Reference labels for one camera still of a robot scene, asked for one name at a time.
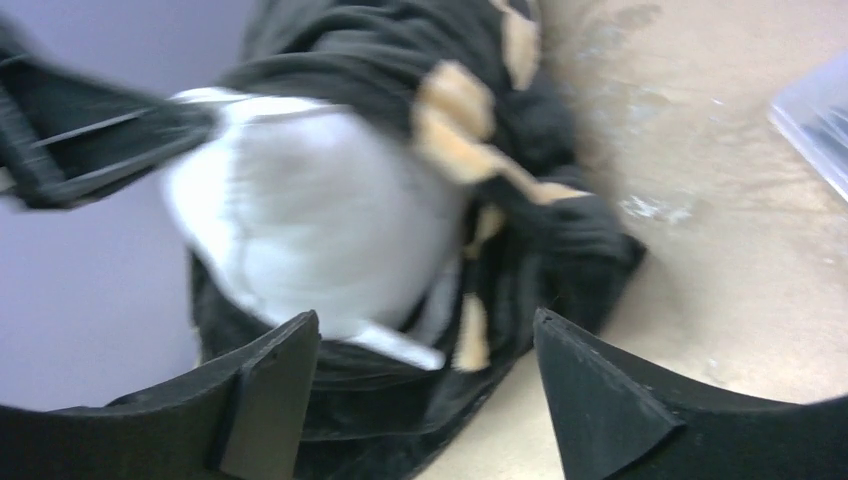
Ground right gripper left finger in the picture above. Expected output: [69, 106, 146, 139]
[1, 312, 320, 480]

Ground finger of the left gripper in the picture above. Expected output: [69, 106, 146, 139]
[26, 69, 216, 199]

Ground black floral pillowcase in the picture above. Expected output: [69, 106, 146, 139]
[188, 1, 644, 479]

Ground clear plastic screw box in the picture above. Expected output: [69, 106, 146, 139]
[769, 51, 847, 199]

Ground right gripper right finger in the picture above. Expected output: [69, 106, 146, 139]
[534, 309, 847, 480]

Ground white pillow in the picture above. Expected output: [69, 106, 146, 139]
[162, 87, 466, 371]

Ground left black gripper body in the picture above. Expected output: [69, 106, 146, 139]
[1, 19, 73, 209]

